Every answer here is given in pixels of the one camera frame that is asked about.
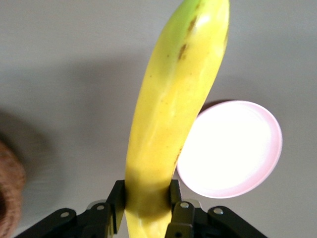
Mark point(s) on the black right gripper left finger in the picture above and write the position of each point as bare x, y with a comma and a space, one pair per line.
99, 218

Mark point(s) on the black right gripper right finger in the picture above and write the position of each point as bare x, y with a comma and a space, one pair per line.
188, 218

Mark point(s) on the yellow banana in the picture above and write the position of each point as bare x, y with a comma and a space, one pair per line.
168, 111

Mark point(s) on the pink round plate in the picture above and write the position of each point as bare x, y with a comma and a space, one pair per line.
227, 151

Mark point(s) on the brown wicker basket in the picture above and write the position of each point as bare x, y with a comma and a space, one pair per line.
11, 188

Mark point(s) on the table cover sheet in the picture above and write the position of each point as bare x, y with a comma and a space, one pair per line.
62, 62

